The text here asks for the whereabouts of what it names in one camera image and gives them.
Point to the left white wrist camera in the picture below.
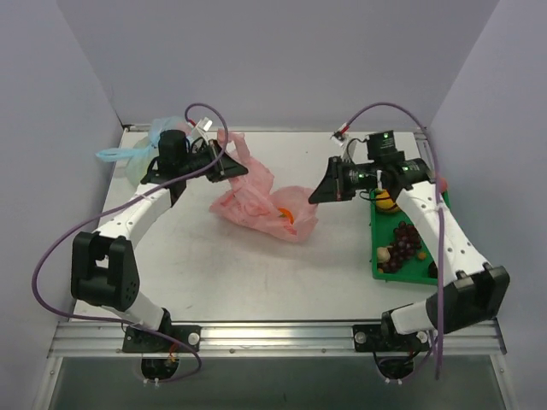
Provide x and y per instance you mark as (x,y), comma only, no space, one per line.
(200,129)

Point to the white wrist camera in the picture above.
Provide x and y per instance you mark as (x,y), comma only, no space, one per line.
(346,145)
(200,129)

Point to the pink plastic bag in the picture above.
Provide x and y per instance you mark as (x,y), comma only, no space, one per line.
(252,202)

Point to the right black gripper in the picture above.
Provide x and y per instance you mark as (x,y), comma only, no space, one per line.
(337,179)

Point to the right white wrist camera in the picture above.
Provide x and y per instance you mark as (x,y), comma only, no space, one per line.
(346,145)

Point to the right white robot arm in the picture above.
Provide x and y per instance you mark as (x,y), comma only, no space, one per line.
(470,289)

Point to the fake garlic bulb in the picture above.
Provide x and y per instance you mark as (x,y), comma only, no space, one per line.
(383,255)

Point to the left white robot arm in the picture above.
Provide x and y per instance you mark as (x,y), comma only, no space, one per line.
(104,271)

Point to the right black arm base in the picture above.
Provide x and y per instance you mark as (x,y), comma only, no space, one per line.
(389,337)

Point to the aluminium front rail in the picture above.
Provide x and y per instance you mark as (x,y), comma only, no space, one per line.
(236,339)

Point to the green plastic tray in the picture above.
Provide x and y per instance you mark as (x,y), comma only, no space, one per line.
(414,271)

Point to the fake yellow lemon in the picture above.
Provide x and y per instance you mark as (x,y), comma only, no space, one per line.
(384,203)

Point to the purple fake grape bunch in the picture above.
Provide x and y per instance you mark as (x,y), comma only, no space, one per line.
(405,246)

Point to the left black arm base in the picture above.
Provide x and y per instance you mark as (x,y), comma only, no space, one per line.
(176,338)

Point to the fake pink peach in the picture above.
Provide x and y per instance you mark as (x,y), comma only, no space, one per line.
(443,185)

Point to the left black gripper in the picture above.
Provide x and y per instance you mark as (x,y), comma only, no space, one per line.
(218,161)

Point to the blue tied plastic bag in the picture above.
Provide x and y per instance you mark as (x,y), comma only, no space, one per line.
(141,154)

